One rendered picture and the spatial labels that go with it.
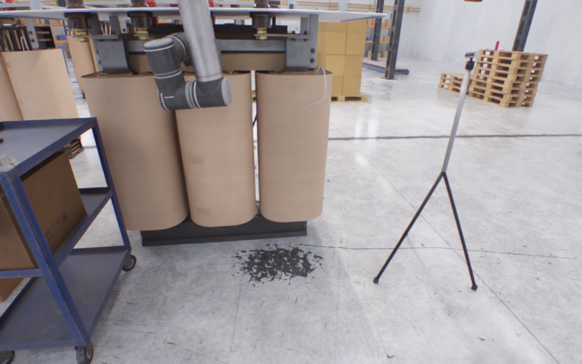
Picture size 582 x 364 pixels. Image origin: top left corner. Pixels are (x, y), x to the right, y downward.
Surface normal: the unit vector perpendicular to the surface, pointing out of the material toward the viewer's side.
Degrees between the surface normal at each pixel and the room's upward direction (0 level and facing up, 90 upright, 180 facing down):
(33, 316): 0
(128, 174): 90
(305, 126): 90
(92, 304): 0
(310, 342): 0
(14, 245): 90
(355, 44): 90
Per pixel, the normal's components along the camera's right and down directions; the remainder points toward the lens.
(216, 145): 0.14, 0.44
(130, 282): 0.02, -0.90
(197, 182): -0.20, 0.43
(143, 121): 0.38, 0.42
